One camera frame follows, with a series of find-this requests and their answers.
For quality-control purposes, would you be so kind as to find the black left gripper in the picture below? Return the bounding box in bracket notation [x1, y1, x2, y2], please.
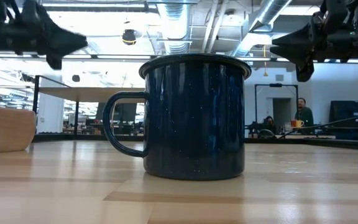
[20, 0, 89, 71]

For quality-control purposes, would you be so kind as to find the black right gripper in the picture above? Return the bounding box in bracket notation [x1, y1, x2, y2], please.
[269, 15, 354, 83]

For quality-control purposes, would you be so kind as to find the wooden cup with handle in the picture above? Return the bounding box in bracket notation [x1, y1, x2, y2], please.
[0, 104, 37, 154]

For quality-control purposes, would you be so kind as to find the dark blue enamel mug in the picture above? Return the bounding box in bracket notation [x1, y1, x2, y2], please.
[103, 53, 252, 181]

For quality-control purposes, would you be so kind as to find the black cabinet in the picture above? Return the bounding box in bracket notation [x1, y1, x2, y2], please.
[329, 100, 358, 141]

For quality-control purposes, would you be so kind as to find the silver ventilation duct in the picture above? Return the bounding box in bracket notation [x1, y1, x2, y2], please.
[156, 0, 193, 56]
[231, 0, 293, 57]

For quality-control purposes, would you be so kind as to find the black rectangular frame stand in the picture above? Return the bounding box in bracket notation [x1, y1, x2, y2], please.
[254, 83, 299, 131]

